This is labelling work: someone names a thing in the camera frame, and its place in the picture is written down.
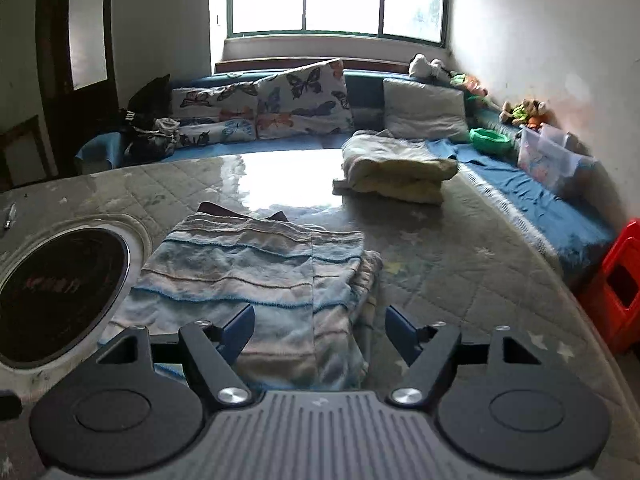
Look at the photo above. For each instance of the grey quilted star table mat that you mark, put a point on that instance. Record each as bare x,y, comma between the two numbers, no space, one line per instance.
450,270

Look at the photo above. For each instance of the orange green plush toy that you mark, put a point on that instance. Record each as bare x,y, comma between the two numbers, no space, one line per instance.
467,85

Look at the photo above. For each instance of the brown green plush toys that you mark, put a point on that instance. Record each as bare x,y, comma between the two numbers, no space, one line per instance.
525,112

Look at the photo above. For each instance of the long butterfly print cushion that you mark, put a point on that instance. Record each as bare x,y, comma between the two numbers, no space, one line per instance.
215,100
220,132

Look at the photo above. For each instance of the green plastic bowl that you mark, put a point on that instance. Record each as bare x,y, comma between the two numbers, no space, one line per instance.
490,141

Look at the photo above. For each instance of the blue sofa sheet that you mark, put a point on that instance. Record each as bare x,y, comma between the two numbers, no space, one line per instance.
530,195

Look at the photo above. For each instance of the clear plastic storage box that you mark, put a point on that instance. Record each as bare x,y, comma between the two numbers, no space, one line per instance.
550,157

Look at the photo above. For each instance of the round black induction cooker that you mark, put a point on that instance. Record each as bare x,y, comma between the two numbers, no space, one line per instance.
60,290

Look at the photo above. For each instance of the black bag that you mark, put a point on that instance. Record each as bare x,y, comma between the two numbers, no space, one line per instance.
147,110

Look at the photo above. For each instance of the white plush toy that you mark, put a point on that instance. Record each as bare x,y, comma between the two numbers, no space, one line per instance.
425,66

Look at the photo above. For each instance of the dark wooden glass door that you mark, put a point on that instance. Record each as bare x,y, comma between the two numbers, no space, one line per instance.
60,95

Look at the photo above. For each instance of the large butterfly print pillow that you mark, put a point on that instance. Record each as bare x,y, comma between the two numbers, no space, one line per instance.
305,100

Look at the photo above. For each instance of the grey pillow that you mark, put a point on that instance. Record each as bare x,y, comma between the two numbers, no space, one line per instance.
425,110

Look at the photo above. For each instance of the blue striped towel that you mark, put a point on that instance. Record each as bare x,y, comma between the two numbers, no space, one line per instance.
225,270

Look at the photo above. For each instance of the folded cream blanket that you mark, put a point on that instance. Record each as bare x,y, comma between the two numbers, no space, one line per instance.
395,170

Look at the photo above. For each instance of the red plastic stool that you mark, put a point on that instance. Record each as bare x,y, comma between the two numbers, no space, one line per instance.
617,280

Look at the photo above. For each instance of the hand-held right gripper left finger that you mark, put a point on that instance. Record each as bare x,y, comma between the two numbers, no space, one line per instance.
240,330

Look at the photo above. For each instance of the silver black pen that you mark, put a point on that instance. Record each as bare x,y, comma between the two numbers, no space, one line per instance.
10,216

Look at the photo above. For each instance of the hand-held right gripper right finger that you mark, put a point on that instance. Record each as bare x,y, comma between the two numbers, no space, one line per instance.
400,332

